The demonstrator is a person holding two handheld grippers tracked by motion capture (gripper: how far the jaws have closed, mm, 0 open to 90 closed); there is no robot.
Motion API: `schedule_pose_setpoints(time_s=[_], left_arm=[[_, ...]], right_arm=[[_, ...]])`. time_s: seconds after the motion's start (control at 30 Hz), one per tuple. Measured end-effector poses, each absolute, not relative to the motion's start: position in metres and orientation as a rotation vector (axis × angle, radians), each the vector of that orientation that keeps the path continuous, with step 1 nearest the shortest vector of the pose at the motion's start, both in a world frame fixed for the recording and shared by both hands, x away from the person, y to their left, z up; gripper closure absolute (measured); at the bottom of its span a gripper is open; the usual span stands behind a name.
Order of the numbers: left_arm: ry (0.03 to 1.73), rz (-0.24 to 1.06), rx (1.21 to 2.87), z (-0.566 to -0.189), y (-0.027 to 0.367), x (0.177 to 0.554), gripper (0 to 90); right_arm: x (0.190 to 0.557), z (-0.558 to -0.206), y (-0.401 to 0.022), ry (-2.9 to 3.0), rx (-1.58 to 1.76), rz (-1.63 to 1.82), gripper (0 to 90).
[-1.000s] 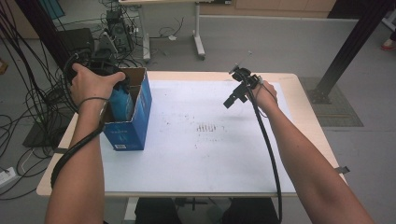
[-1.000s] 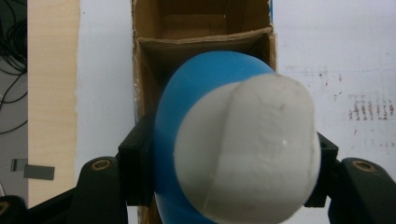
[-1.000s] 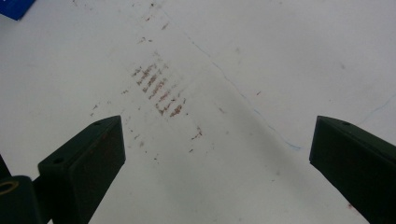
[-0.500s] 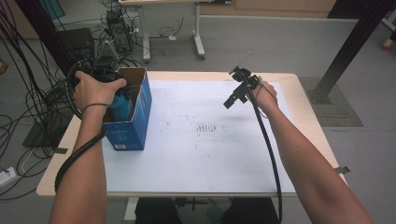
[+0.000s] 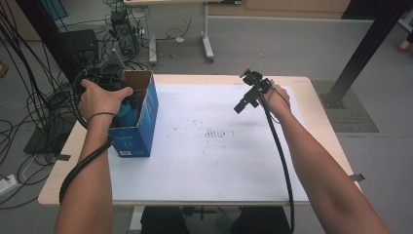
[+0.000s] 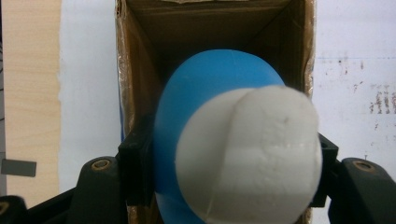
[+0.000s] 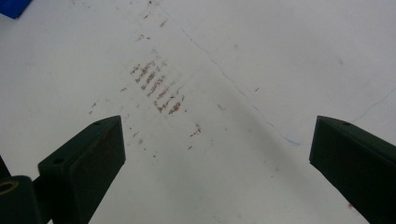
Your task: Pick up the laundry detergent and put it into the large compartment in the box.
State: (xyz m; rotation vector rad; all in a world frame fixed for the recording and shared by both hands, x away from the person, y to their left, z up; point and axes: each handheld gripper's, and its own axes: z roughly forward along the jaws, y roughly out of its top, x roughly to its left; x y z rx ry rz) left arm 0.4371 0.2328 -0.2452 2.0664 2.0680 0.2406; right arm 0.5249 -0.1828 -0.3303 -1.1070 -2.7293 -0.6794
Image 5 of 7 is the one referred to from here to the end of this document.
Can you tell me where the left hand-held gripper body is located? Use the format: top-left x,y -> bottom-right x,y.
85,48 -> 131,93

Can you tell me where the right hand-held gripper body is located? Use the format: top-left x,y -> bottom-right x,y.
241,69 -> 273,96

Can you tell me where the blue bottle with white cap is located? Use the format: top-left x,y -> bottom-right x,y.
116,98 -> 141,128

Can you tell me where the blue cardboard box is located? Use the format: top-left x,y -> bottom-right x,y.
108,69 -> 160,159

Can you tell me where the person's right hand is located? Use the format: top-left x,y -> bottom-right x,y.
264,84 -> 292,120

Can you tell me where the person's left hand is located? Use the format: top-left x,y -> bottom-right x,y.
77,78 -> 134,122

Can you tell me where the black wrist band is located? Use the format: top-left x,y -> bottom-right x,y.
86,111 -> 118,125

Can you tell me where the black case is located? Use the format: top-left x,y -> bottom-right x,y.
59,28 -> 100,66

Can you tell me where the white desk with legs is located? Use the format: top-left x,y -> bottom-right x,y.
123,0 -> 244,64

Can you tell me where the white table sheet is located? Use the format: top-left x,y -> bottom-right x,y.
106,83 -> 309,203

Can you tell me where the wooden cabinet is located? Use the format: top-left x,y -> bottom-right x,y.
207,0 -> 353,20

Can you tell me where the black floor plate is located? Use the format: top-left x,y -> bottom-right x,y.
22,113 -> 76,156

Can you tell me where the grey floor mat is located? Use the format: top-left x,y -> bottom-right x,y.
311,79 -> 381,134

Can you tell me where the person's right leg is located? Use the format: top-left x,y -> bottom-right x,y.
230,206 -> 293,234

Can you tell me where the person's leg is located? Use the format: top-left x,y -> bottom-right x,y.
139,206 -> 191,234
230,206 -> 293,234

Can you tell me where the person's left leg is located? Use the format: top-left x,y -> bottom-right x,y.
139,206 -> 191,234

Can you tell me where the white power strip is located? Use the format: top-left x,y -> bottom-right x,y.
0,174 -> 19,197

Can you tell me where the right hand-held gripper black cable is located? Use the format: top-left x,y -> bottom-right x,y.
255,80 -> 296,234

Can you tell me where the black metal post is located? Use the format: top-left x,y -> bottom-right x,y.
14,0 -> 93,96
319,0 -> 412,110

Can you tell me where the tangle of black cables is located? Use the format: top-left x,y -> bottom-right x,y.
0,0 -> 193,210

